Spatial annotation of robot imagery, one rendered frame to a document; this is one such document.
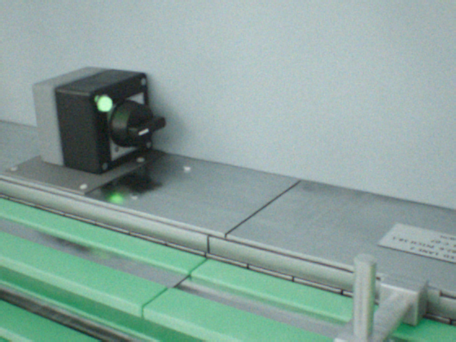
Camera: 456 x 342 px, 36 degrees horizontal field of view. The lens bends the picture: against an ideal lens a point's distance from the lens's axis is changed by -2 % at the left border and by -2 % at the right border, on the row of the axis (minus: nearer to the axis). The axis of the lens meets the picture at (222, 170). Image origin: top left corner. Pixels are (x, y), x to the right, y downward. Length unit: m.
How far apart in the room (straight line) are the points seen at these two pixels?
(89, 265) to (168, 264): 0.06
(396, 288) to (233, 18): 0.29
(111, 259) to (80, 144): 0.15
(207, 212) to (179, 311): 0.12
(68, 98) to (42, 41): 0.15
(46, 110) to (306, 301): 0.32
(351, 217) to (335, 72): 0.12
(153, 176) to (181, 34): 0.13
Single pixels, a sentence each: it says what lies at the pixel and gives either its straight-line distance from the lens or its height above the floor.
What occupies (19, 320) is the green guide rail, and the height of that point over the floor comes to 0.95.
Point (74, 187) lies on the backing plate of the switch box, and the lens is 0.64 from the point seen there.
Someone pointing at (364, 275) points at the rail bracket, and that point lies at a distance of 0.39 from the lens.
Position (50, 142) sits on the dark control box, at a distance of 0.70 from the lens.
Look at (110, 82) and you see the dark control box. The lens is 0.67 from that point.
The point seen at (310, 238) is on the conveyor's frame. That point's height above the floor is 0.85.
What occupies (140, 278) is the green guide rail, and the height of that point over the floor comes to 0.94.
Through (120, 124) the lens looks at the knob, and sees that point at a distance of 0.65.
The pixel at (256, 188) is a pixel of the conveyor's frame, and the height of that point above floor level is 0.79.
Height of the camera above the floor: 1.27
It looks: 50 degrees down
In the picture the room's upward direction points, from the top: 121 degrees counter-clockwise
